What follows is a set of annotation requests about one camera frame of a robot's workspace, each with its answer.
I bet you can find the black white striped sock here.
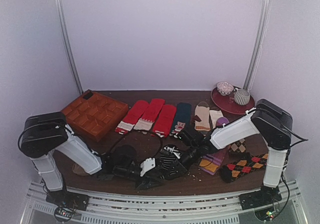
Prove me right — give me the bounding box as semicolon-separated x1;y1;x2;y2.
160;144;182;171

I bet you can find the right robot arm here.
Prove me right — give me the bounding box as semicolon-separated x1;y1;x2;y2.
164;99;293;205

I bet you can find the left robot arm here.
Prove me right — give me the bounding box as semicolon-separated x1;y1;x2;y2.
17;112;163;206

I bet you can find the purple yellow sock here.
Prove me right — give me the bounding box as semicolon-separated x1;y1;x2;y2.
198;147;228;175

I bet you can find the red sock right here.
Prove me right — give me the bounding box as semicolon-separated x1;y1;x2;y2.
152;104;177;138

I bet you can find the red sock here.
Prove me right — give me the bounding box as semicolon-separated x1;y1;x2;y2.
152;104;177;138
133;98;165;133
115;100;149;134

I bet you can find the dark green reindeer sock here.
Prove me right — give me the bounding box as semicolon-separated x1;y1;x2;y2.
169;102;192;138

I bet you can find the tan sock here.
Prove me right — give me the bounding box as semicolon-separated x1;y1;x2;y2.
72;163;89;176

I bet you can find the purple magenta sock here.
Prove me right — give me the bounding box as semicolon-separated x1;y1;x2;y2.
215;117;230;127

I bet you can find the red sock middle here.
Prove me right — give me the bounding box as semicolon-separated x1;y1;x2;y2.
133;98;165;133

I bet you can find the beige striped sock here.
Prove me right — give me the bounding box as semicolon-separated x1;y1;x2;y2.
194;101;211;132

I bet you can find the cream short sock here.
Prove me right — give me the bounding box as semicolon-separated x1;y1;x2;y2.
209;107;223;129

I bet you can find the red sock left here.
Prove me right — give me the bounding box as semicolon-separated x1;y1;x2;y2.
115;100;149;134

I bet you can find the brown argyle sock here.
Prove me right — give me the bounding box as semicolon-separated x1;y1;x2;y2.
228;139;247;156

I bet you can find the orange divided organizer tray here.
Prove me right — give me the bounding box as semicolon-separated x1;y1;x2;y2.
62;90;129;142

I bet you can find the black orange argyle sock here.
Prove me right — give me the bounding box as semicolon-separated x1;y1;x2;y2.
219;153;269;183

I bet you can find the dark red plate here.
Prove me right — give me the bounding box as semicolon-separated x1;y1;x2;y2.
210;88;256;115

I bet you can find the patterned white bowl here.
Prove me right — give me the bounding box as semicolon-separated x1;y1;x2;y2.
216;81;234;96

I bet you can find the striped grey cup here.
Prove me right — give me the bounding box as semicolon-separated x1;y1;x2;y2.
234;88;251;106

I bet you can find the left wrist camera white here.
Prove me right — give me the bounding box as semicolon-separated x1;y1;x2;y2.
140;158;156;177

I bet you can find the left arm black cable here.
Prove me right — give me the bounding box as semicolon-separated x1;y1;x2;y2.
106;129;165;159

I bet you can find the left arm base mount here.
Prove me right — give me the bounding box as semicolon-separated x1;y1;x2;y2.
45;189;90;222

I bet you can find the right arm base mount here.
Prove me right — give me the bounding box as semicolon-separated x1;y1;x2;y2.
239;186;282;221

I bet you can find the right aluminium frame post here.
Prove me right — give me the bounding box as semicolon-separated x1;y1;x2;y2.
243;0;272;91

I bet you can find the aluminium frame post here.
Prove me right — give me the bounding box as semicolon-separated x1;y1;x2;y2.
55;0;84;95
243;0;272;91

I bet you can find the left aluminium frame post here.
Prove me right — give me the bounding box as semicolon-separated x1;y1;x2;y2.
55;0;84;95

